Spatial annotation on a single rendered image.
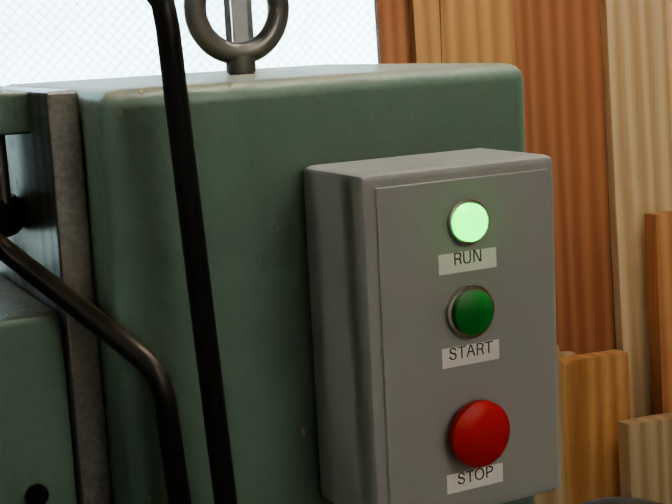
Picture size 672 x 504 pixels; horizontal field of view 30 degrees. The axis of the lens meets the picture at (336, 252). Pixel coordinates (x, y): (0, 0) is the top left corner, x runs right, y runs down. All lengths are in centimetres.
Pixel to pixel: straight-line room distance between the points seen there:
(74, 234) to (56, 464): 11
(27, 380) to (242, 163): 14
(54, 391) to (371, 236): 17
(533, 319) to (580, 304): 162
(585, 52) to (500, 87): 155
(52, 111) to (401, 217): 16
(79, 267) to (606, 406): 158
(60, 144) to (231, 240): 9
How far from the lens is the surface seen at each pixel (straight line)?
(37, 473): 60
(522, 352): 58
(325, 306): 57
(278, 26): 69
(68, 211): 58
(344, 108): 59
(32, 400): 59
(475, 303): 55
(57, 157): 57
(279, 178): 57
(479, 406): 56
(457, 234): 54
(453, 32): 203
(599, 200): 220
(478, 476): 58
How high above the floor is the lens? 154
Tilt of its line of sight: 10 degrees down
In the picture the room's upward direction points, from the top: 3 degrees counter-clockwise
